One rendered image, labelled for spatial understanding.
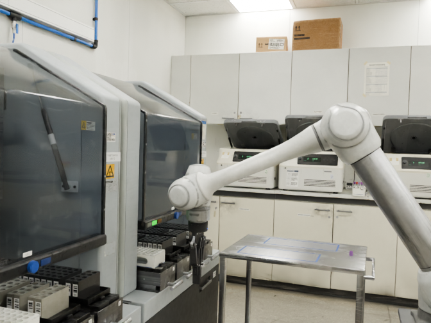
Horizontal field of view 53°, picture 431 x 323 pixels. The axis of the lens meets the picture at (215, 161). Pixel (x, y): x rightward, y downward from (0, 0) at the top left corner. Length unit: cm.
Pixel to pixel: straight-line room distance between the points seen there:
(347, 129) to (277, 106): 292
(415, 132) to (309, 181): 101
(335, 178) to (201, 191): 251
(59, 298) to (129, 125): 62
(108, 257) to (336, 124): 84
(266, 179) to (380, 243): 108
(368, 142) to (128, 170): 80
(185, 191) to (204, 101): 304
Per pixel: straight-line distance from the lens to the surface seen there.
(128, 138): 154
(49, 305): 127
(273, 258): 186
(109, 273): 152
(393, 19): 460
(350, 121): 127
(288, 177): 385
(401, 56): 417
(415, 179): 383
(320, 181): 383
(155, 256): 168
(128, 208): 157
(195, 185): 140
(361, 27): 458
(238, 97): 426
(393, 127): 407
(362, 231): 385
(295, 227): 388
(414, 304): 407
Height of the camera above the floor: 129
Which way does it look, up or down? 2 degrees down
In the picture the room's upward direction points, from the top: 2 degrees clockwise
